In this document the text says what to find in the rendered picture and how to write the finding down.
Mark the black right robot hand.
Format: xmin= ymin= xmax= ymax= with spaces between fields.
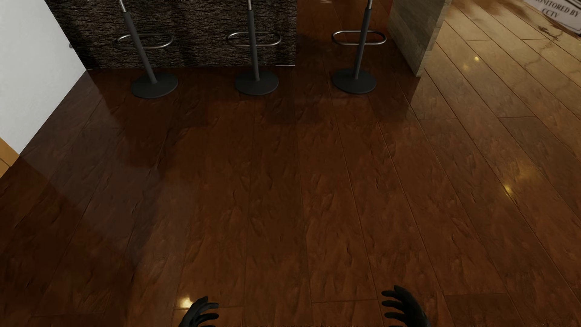
xmin=380 ymin=285 xmax=431 ymax=327

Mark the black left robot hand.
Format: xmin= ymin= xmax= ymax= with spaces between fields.
xmin=178 ymin=296 xmax=220 ymax=327

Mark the light wooden cabinet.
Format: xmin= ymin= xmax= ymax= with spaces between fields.
xmin=0 ymin=137 xmax=20 ymax=178

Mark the right bar stool base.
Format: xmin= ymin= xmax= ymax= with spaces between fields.
xmin=331 ymin=0 xmax=388 ymax=95

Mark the bar stool base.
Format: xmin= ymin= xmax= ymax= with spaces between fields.
xmin=225 ymin=0 xmax=282 ymax=97
xmin=331 ymin=0 xmax=388 ymax=95
xmin=115 ymin=0 xmax=179 ymax=100

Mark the middle bar stool base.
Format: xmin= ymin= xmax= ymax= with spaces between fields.
xmin=225 ymin=0 xmax=282 ymax=97

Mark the left bar stool base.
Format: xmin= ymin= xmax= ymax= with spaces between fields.
xmin=115 ymin=0 xmax=179 ymax=100

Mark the dark stone bar counter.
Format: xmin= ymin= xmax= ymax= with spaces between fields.
xmin=44 ymin=0 xmax=453 ymax=77

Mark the white CCTV notice sign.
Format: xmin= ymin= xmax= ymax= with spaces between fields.
xmin=523 ymin=0 xmax=581 ymax=35

